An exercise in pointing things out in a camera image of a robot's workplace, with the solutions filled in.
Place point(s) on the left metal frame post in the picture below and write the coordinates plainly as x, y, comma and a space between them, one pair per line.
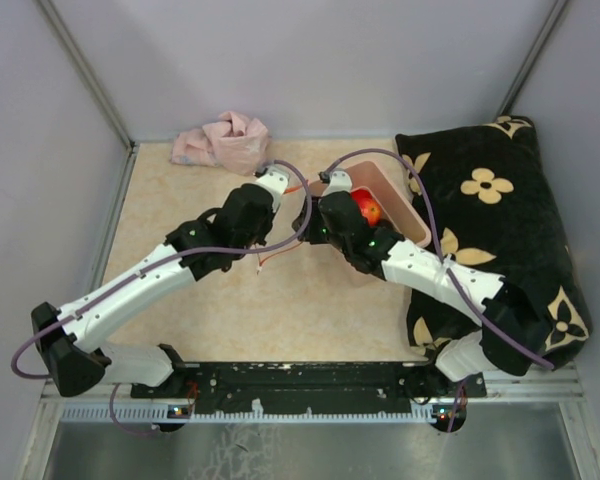
85, 71

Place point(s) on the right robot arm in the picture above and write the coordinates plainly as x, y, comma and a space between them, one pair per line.
430, 270

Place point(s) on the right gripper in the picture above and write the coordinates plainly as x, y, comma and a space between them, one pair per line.
309, 234

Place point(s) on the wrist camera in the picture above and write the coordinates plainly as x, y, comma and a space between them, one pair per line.
273, 180
336, 180

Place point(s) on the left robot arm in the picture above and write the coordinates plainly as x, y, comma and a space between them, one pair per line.
73, 339

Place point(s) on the pink crumpled cloth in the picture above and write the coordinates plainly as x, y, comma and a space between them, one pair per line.
234, 142

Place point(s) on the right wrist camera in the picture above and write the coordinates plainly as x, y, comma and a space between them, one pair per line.
336, 180

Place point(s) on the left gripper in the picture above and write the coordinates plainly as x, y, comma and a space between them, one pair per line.
269, 221

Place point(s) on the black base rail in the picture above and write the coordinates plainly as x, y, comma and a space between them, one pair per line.
298, 388

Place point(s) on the black floral cushion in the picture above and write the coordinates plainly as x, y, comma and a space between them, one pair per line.
485, 188

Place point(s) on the large red apple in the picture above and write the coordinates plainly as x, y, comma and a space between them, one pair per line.
368, 206

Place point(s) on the clear zip top bag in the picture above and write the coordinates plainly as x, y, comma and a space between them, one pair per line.
262, 260

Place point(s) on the metal frame post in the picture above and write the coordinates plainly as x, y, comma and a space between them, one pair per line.
550, 25
85, 71

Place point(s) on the pink plastic bin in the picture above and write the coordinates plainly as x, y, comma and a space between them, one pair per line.
395, 204

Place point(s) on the right metal frame post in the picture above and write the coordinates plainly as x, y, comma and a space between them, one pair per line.
550, 25

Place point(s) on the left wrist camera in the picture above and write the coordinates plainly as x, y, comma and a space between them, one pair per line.
273, 180

